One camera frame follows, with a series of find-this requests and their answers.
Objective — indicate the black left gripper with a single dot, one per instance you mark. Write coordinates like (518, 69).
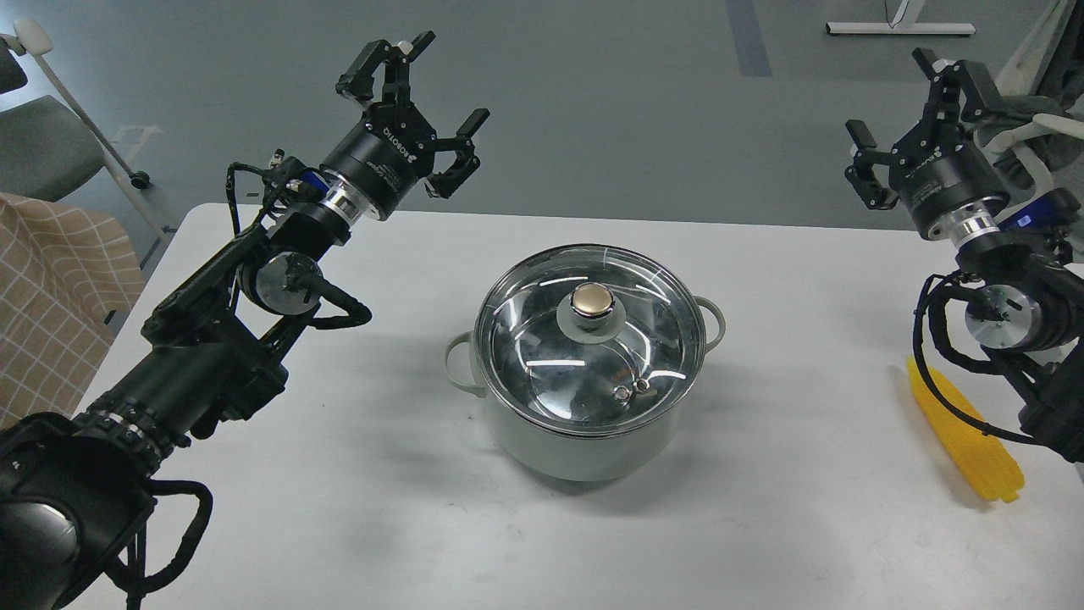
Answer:
(380, 157)

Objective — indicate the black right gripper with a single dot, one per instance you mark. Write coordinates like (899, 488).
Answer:
(934, 169)

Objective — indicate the glass pot lid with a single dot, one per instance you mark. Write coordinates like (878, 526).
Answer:
(592, 340)

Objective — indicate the yellow corn cob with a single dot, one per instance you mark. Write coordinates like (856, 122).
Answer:
(986, 465)

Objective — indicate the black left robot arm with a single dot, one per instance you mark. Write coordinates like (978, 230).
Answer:
(80, 496)

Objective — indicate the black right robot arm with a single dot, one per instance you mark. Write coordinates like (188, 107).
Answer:
(1012, 308)

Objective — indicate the pale green steel pot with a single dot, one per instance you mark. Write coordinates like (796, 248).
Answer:
(563, 456)

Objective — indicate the white desk leg base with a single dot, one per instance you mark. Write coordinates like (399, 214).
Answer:
(904, 22)

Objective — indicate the grey white chair right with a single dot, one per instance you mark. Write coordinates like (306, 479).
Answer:
(1041, 84)

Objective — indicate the beige checkered cloth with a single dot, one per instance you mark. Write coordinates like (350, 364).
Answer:
(63, 270)

